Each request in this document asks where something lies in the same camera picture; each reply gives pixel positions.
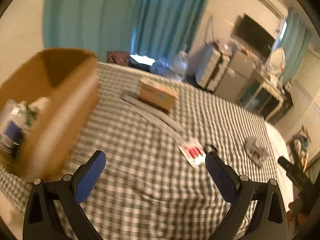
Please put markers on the dark floral patterned bag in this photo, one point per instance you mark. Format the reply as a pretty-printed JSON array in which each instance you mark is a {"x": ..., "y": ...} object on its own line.
[{"x": 121, "y": 58}]

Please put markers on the white paper tube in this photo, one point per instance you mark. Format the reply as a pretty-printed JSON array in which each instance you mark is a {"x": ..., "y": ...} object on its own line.
[{"x": 156, "y": 117}]

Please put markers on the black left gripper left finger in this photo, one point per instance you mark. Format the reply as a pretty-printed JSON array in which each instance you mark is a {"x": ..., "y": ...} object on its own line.
[{"x": 41, "y": 220}]

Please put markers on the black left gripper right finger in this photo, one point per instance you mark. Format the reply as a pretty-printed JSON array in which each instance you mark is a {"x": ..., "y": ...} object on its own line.
[{"x": 269, "y": 217}]

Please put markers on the black wall television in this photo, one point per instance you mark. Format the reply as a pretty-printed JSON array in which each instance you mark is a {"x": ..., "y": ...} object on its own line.
[{"x": 255, "y": 35}]

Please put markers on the teal curtain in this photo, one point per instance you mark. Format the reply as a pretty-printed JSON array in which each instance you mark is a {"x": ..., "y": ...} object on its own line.
[
  {"x": 294, "y": 44},
  {"x": 153, "y": 28}
]

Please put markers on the grey mini fridge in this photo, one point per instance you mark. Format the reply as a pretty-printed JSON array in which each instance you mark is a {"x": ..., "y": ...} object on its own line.
[{"x": 235, "y": 77}]

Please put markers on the grey patterned tissue pack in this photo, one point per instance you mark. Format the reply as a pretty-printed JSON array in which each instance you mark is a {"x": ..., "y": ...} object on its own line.
[{"x": 256, "y": 152}]

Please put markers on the white ribbed suitcase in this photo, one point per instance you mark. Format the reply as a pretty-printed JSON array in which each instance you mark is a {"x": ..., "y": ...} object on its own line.
[{"x": 212, "y": 68}]

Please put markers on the white oval vanity mirror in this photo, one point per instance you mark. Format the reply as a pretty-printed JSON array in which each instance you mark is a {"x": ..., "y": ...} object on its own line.
[{"x": 276, "y": 62}]

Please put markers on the grey white checkered cloth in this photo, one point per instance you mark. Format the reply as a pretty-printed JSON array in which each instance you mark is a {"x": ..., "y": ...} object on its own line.
[{"x": 148, "y": 190}]

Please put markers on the white dressing table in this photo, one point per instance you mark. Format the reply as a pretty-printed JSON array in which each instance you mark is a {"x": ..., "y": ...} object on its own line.
[{"x": 260, "y": 96}]

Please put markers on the red white sachet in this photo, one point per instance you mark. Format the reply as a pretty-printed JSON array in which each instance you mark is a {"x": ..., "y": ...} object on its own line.
[{"x": 193, "y": 152}]

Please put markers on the brown cardboard box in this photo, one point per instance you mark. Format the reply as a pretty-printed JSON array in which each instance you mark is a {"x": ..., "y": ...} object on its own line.
[{"x": 69, "y": 79}]

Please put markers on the small tan cardboard box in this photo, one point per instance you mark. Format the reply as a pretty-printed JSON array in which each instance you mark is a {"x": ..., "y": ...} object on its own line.
[{"x": 160, "y": 96}]

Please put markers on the blue plastic bag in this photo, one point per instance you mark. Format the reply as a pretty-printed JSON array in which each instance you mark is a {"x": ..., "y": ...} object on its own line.
[{"x": 161, "y": 67}]

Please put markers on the clear water jug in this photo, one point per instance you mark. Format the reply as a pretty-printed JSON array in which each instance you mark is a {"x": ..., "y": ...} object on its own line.
[{"x": 179, "y": 66}]

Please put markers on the green snack bag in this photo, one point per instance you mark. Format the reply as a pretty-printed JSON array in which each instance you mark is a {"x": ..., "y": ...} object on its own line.
[{"x": 30, "y": 111}]

